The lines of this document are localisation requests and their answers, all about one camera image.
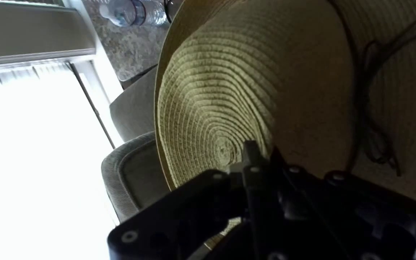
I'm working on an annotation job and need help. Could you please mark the tan straw hat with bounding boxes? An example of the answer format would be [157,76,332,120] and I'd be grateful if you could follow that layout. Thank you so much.
[151,0,416,208]

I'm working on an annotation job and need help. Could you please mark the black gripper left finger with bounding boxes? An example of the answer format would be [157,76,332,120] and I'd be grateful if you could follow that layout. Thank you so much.
[106,139,270,260]

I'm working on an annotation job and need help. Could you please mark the grey fabric sofa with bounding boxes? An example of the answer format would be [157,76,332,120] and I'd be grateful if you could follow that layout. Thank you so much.
[99,64,173,224]

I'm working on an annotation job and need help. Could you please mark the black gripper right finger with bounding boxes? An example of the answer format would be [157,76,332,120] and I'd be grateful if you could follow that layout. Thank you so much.
[267,145,416,260]

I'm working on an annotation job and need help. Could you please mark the clear plastic water bottle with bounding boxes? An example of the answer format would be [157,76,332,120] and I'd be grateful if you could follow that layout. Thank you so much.
[98,0,169,29]

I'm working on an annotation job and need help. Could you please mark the white window blinds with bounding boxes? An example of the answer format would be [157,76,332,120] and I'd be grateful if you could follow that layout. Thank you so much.
[0,60,122,260]

